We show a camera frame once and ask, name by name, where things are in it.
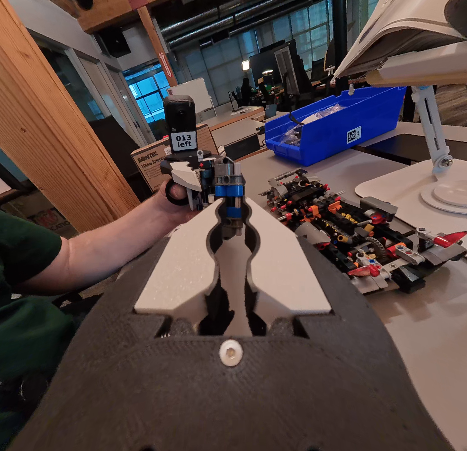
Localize brown cardboard box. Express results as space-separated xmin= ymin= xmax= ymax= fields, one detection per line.
xmin=131 ymin=123 xmax=219 ymax=193

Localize black rectangular device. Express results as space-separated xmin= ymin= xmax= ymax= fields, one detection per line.
xmin=233 ymin=133 xmax=261 ymax=161

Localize large lego vehicle chassis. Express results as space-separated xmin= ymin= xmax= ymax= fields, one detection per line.
xmin=258 ymin=168 xmax=467 ymax=295

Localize black vertical pole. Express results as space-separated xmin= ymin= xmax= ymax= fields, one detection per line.
xmin=330 ymin=0 xmax=349 ymax=90

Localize lego sub-assembly with blue parts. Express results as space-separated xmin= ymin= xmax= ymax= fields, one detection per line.
xmin=193 ymin=150 xmax=246 ymax=240

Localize lego instruction booklet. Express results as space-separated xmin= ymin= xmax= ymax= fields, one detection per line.
xmin=332 ymin=0 xmax=467 ymax=80

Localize person's left forearm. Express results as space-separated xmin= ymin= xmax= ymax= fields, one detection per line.
xmin=22 ymin=196 xmax=176 ymax=296

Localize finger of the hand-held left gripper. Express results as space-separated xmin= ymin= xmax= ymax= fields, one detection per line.
xmin=171 ymin=162 xmax=202 ymax=192

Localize clear plastic parts bags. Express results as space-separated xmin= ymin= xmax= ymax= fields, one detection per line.
xmin=279 ymin=103 xmax=347 ymax=145

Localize cardboard box with red print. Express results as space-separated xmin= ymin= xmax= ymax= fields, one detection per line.
xmin=0 ymin=192 xmax=79 ymax=240

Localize white whiteboard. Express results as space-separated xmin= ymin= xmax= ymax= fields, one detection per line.
xmin=167 ymin=77 xmax=216 ymax=112

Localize person's green shirt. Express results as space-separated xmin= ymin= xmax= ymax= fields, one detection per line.
xmin=0 ymin=210 xmax=79 ymax=451

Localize white metal book stand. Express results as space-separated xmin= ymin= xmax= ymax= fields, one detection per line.
xmin=355 ymin=41 xmax=467 ymax=240

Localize person's left hand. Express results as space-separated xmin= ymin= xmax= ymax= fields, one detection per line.
xmin=151 ymin=181 xmax=200 ymax=226

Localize wooden support post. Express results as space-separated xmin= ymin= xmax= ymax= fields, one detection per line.
xmin=0 ymin=0 xmax=141 ymax=234

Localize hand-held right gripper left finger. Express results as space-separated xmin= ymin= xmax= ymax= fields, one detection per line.
xmin=134 ymin=197 xmax=230 ymax=336

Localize blue plastic bin with tag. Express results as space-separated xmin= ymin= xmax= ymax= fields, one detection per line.
xmin=264 ymin=86 xmax=407 ymax=167

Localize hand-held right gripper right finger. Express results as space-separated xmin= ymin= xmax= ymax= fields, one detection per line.
xmin=241 ymin=196 xmax=332 ymax=336

